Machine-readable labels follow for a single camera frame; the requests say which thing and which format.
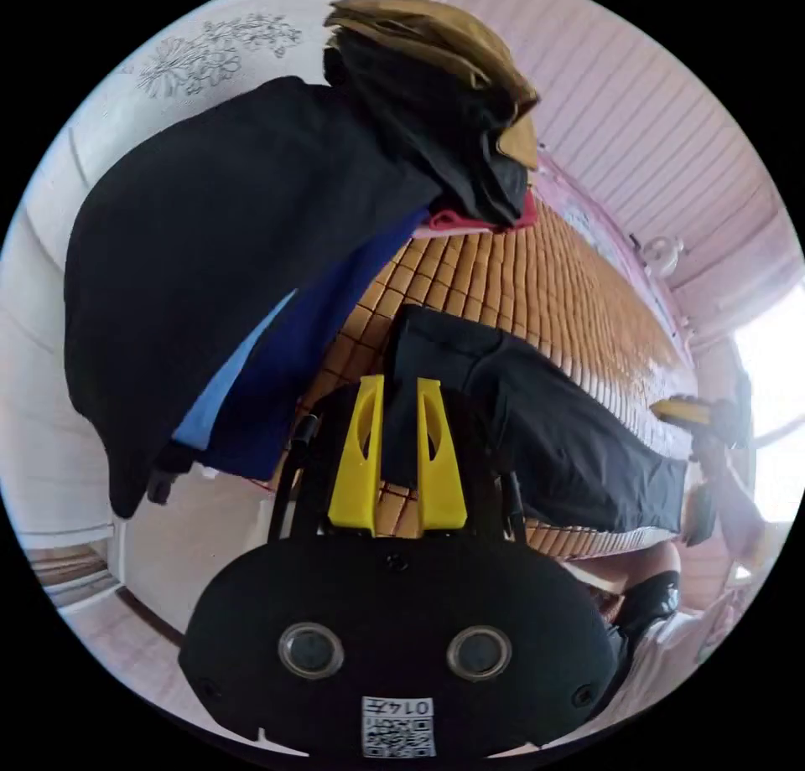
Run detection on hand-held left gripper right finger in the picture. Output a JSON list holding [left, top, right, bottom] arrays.
[[415, 377, 469, 538]]

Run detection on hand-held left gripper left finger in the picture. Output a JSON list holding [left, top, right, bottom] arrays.
[[327, 374, 384, 538]]

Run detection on black pants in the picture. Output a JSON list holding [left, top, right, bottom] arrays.
[[379, 304, 688, 535]]

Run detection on person's right forearm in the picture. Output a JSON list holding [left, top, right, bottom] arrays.
[[714, 468, 773, 549]]

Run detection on person's right hand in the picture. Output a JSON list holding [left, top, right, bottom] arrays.
[[690, 445, 734, 493]]

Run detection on window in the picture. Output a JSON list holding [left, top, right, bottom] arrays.
[[732, 321, 805, 536]]

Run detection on person's body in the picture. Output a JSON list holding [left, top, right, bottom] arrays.
[[565, 535, 759, 691]]

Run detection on pile of clothes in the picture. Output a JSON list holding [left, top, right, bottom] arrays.
[[62, 0, 542, 520]]

